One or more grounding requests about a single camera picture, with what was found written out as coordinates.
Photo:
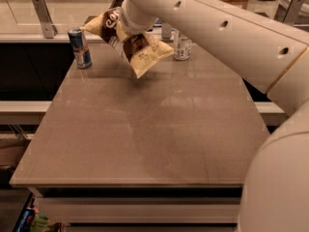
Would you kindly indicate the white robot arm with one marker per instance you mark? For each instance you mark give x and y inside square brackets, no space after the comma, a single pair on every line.
[274,58]

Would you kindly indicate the clear water bottle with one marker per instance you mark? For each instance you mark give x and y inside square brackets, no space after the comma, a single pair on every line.
[182,46]

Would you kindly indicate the left metal glass bracket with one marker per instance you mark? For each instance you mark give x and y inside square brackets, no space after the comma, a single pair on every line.
[49,29]

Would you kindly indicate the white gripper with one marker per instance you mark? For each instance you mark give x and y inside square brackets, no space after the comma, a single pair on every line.
[137,25]

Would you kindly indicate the blue pepsi can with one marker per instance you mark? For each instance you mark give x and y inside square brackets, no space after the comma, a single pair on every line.
[24,222]

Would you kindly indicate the table drawer front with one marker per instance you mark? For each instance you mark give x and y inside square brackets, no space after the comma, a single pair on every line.
[137,210]

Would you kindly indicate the brown chip bag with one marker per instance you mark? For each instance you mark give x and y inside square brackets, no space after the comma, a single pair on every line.
[141,51]

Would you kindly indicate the right metal glass bracket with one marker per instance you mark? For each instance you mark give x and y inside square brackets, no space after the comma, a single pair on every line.
[289,16]

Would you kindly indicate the blue redbull can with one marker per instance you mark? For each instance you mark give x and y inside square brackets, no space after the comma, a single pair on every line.
[80,48]

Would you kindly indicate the green snack bag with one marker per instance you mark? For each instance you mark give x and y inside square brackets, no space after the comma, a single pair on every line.
[41,223]

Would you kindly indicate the metal glass bracket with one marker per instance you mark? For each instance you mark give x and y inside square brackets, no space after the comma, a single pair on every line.
[289,16]
[166,31]
[49,29]

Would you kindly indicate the middle metal glass bracket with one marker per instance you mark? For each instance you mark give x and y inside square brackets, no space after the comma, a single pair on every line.
[166,31]

